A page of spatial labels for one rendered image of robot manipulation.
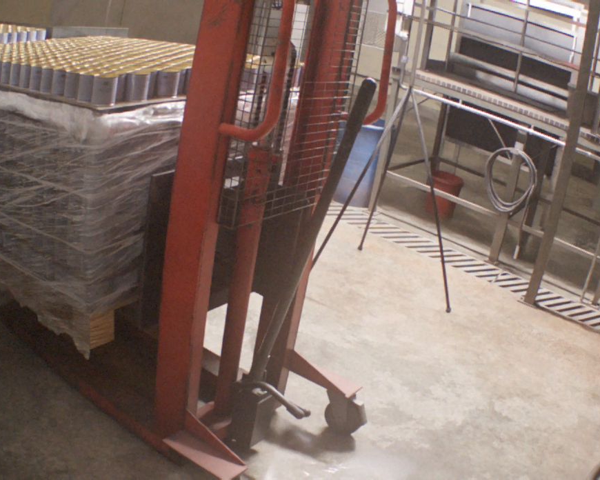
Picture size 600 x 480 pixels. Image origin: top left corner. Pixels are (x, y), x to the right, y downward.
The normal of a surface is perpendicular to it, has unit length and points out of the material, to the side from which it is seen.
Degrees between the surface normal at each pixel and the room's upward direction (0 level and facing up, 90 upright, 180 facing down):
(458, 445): 0
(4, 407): 0
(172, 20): 90
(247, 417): 90
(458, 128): 90
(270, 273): 90
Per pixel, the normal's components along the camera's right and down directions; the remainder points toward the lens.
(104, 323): 0.80, 0.31
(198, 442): 0.16, -0.91
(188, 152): -0.58, 0.22
